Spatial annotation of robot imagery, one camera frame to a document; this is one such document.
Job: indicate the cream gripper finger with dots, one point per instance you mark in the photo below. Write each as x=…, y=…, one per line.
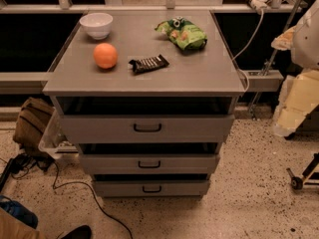
x=299, y=96
x=284, y=41

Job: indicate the grey top drawer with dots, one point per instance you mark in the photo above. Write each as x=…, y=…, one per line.
x=146, y=129

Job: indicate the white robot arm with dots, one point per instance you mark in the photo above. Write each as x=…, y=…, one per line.
x=305, y=43

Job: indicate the grey drawer cabinet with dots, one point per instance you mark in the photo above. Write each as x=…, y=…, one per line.
x=195, y=83

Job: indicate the grey middle drawer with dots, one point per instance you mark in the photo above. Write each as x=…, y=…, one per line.
x=149, y=163

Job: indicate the metal tripod pole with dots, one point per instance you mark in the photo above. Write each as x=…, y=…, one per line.
x=267, y=67

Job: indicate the black wheeled stand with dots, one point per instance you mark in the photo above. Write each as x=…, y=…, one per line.
x=310, y=175

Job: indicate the green chip bag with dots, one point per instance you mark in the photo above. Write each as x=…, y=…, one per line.
x=183, y=33

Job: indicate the black chocolate bar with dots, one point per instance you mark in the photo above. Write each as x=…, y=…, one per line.
x=148, y=64

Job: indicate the orange fruit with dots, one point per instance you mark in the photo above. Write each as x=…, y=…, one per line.
x=105, y=55

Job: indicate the white bowl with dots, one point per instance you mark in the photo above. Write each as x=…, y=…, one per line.
x=97, y=25

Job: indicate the clear plastic bin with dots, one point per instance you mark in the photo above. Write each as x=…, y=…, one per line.
x=53, y=141

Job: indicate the brown bag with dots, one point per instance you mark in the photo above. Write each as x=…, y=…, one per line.
x=30, y=125

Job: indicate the blue bag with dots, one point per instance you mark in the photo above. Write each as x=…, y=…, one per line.
x=18, y=211

